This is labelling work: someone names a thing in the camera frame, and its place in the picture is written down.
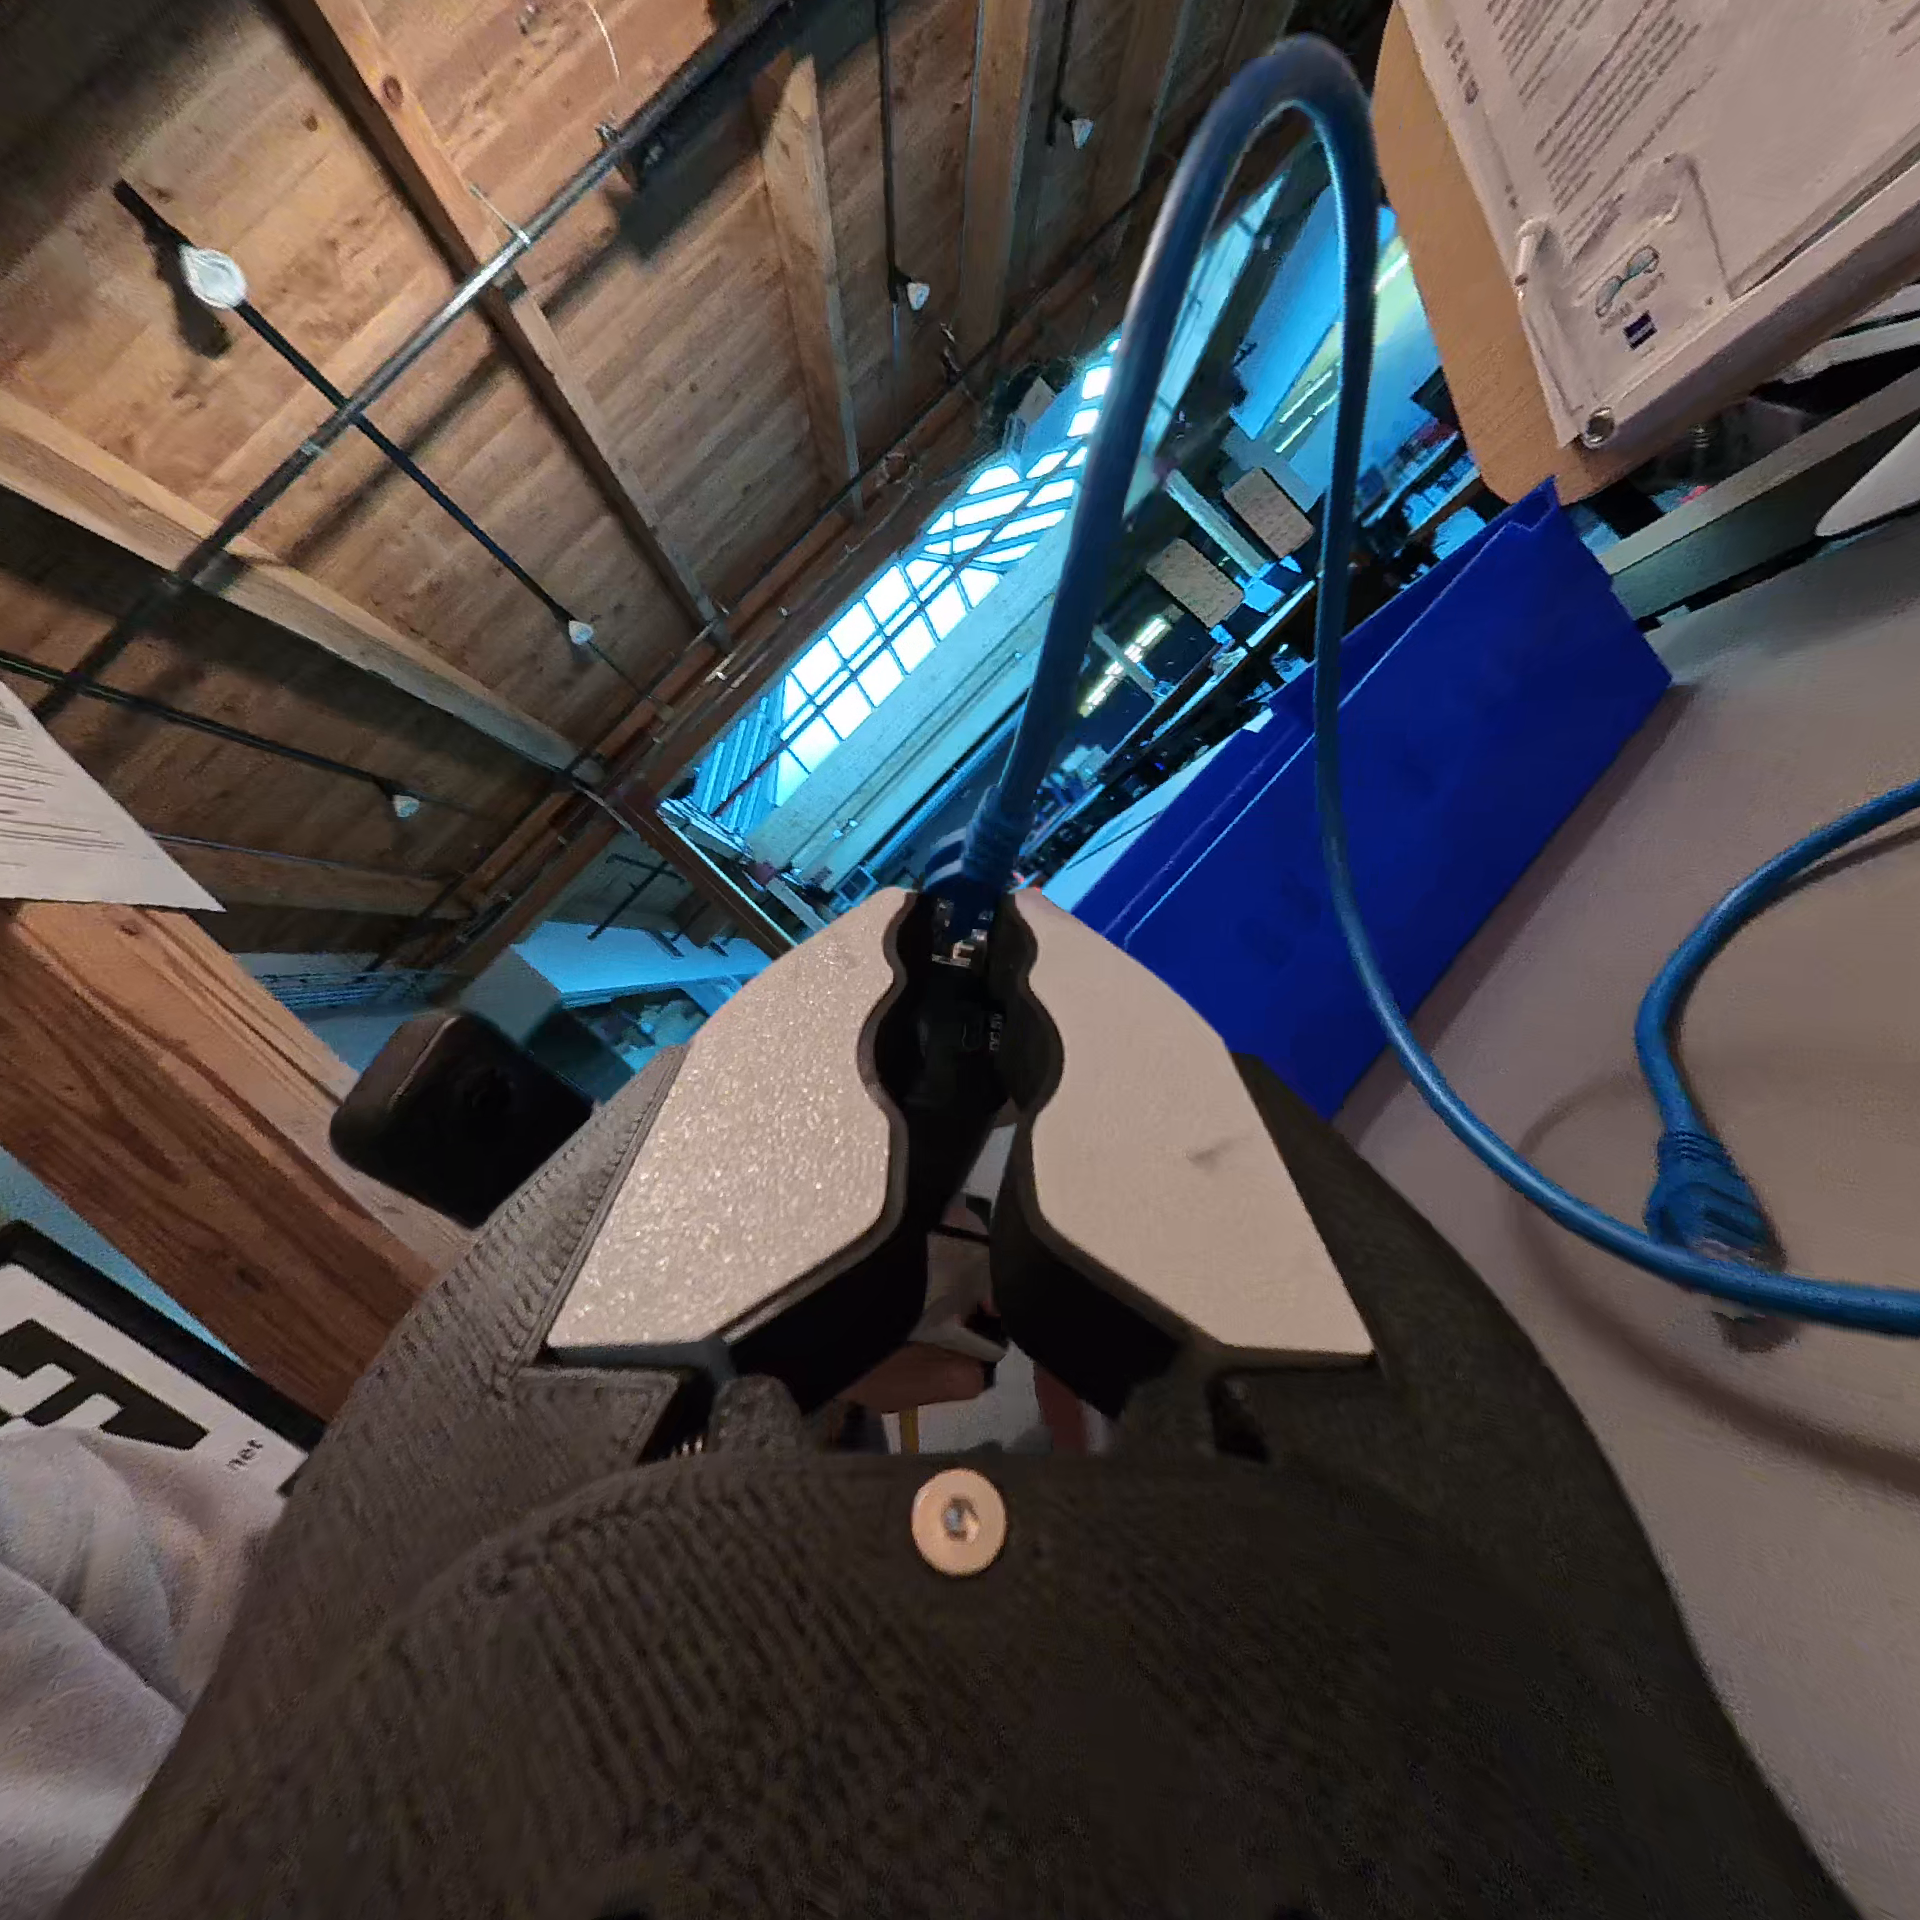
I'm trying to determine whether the black network switch box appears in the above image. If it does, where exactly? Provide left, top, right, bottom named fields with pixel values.
left=869, top=886, right=1059, bottom=1247

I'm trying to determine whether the grey desk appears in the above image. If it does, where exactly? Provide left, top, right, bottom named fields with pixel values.
left=1335, top=526, right=1920, bottom=1920

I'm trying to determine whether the white paper sheet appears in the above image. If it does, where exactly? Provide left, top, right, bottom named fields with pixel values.
left=0, top=683, right=226, bottom=915

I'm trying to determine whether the printed instruction sheet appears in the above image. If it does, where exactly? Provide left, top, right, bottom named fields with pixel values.
left=1402, top=0, right=1920, bottom=453

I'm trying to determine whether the large grid window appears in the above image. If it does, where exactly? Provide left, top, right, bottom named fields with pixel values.
left=659, top=450, right=1097, bottom=888

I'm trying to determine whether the blue plastic bin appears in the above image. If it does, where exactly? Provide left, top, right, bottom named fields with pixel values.
left=1034, top=477, right=1673, bottom=1120

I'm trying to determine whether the wooden pillar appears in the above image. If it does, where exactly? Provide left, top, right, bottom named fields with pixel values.
left=0, top=892, right=467, bottom=1419

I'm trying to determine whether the blue ethernet cable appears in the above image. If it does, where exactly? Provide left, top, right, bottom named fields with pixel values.
left=922, top=33, right=1920, bottom=1345

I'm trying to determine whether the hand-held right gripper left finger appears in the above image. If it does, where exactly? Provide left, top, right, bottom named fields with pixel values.
left=543, top=886, right=920, bottom=1415

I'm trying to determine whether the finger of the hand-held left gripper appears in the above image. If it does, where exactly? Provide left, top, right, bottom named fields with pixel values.
left=911, top=1243, right=1011, bottom=1365

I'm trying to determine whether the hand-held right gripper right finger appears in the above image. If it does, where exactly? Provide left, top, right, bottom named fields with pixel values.
left=991, top=892, right=1378, bottom=1424

